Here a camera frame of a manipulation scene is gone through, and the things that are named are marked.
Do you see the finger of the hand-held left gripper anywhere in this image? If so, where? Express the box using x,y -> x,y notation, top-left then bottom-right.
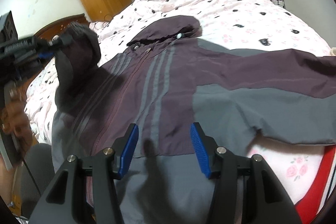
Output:
31,34 -> 72,50
37,50 -> 57,61

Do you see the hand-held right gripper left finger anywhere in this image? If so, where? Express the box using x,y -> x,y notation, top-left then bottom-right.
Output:
28,123 -> 139,224

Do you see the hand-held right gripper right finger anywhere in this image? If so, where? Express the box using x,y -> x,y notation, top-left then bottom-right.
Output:
189,122 -> 302,224

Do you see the purple grey hooded jacket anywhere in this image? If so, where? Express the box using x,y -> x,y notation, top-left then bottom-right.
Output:
51,15 -> 336,224

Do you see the person's left hand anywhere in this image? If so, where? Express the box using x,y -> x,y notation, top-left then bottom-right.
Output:
0,99 -> 34,151

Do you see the dark wooden headboard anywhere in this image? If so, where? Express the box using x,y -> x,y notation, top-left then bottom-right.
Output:
34,13 -> 90,39

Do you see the dark grey cloth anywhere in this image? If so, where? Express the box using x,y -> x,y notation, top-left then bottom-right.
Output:
20,144 -> 57,219

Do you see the red white garment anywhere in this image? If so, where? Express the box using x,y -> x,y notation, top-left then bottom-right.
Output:
294,145 -> 336,224

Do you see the pink cat print quilt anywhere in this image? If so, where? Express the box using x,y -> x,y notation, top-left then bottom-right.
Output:
24,0 -> 332,203

